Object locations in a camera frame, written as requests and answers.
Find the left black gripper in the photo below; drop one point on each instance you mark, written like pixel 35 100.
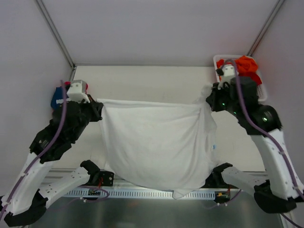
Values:
pixel 92 109

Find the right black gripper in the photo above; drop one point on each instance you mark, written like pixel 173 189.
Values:
pixel 214 98

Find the white t-shirt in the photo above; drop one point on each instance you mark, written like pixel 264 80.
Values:
pixel 160 146

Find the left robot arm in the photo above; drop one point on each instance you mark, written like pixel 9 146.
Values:
pixel 28 200

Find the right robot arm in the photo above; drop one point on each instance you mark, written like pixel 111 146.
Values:
pixel 280 191

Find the folded blue printed t-shirt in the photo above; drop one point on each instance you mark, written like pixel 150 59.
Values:
pixel 57 97

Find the red t-shirt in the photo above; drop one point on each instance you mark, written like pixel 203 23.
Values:
pixel 254 76

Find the white plastic basket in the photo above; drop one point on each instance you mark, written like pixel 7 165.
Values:
pixel 219 60

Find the orange t-shirt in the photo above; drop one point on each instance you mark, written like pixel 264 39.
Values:
pixel 246 65

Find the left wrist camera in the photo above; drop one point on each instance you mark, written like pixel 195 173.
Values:
pixel 77 93

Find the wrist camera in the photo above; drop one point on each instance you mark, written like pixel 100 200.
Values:
pixel 77 93
pixel 226 73

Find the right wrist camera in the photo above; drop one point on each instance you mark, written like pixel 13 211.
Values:
pixel 226 73

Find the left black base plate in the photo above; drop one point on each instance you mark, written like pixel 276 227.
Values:
pixel 101 178

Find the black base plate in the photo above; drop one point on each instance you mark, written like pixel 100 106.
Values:
pixel 209 183
pixel 101 178

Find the left aluminium frame post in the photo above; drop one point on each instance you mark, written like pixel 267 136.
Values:
pixel 55 33

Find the aluminium frame post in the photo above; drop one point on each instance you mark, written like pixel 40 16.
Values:
pixel 55 33
pixel 265 27

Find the aluminium mounting rail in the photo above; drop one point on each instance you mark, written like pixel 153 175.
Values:
pixel 65 177

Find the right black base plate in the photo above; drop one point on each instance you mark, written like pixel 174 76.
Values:
pixel 209 183

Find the right aluminium frame post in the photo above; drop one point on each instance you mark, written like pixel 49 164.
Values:
pixel 265 27

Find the white slotted cable duct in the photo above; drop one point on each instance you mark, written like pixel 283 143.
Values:
pixel 140 194

